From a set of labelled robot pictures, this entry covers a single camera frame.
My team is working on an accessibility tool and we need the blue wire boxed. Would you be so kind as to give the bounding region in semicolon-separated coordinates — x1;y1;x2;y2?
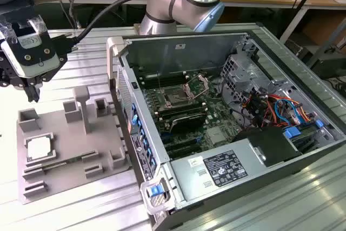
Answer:
274;98;300;127

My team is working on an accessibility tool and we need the large blue drive latch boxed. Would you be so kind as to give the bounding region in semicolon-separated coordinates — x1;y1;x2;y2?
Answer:
284;126;301;140

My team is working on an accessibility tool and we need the green RAM stick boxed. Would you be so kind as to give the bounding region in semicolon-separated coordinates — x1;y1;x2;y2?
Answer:
40;156;84;172

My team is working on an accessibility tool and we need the silver chipset heat sink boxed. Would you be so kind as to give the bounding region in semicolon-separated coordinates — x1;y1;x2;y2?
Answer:
207;128;228;144

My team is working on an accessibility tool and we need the open grey PC case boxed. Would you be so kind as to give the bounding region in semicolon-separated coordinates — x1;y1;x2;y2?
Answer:
106;31;346;231

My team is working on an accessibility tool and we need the perforated metal drive cage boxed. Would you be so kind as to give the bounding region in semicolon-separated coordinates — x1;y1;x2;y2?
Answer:
220;54;271;107

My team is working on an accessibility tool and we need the black expansion slot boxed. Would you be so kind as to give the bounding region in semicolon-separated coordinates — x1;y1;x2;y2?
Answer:
164;138;197;152
166;146;202;160

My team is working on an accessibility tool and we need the metal socket cover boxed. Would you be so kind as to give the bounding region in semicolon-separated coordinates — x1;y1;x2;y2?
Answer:
183;75;210;99

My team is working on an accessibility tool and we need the black box under desk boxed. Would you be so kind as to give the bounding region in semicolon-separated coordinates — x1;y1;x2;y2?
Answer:
308;44;346;80

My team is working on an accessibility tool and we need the green motherboard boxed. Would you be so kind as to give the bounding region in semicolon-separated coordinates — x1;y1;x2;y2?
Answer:
135;67;245;161

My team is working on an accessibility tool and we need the silver power supply unit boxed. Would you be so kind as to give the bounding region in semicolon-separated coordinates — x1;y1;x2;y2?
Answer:
169;138;268;202

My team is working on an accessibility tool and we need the black plastic shroud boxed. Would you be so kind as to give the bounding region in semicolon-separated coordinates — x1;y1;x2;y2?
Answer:
232;127;302;168

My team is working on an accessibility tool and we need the thick black camera cable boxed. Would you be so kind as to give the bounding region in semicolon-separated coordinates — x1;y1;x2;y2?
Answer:
51;0;168;53

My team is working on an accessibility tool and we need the black RAM slot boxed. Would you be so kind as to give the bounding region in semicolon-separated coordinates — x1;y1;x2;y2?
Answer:
155;101;203;114
142;78;190;89
139;72;187;83
158;106;208;121

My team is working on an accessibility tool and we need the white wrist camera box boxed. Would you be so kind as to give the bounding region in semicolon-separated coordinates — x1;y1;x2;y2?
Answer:
0;32;62;78

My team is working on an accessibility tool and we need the black camera bracket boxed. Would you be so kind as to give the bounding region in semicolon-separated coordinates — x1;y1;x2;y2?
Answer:
13;18;68;83

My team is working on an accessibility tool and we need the red wire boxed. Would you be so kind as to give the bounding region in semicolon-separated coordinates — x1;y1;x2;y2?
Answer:
265;97;274;124

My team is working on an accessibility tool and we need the square silver CPU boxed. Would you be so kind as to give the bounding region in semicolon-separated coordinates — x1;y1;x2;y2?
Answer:
26;137;54;161

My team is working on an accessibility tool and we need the grey plastic parts rack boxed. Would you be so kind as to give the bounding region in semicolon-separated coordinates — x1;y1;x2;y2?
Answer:
16;86;133;205

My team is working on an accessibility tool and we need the black expansion card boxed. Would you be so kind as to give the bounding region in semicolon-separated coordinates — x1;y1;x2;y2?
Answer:
169;114;206;134

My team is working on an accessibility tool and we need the CPU socket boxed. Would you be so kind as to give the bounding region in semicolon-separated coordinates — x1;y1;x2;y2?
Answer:
162;87;190;107

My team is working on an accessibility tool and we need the orange wire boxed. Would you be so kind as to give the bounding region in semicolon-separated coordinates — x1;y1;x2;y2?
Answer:
267;94;317;123

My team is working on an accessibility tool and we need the brown cardboard box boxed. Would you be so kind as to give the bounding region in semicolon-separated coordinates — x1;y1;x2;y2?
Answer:
300;16;346;47

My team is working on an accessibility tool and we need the blue case handle latch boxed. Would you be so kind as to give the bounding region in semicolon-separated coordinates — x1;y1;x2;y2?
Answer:
150;184;163;197

